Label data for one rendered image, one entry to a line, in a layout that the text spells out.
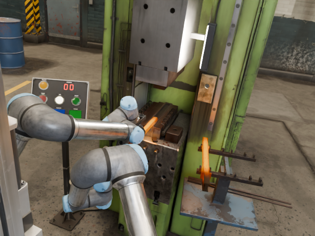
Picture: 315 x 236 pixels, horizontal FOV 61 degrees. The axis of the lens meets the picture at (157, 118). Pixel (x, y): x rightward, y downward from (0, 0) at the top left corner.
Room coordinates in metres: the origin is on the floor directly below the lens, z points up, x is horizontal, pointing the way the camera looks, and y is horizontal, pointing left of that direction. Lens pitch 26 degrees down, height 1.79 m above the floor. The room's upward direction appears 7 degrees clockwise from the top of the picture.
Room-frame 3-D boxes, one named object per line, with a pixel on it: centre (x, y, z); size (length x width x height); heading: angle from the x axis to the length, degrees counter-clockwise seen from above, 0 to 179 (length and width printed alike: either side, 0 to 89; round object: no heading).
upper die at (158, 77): (1.72, 0.01, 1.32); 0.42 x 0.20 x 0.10; 164
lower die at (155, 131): (1.72, 0.01, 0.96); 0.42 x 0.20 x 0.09; 164
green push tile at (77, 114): (1.49, 0.51, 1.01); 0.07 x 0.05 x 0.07; 99
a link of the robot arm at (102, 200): (0.96, 0.22, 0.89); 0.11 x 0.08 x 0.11; 119
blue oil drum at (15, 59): (5.31, 3.15, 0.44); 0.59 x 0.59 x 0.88
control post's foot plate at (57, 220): (1.60, 0.63, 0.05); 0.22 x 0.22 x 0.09; 74
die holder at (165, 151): (1.72, -0.05, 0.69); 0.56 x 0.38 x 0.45; 164
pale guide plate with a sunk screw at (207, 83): (1.56, -0.27, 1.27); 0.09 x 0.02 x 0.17; 74
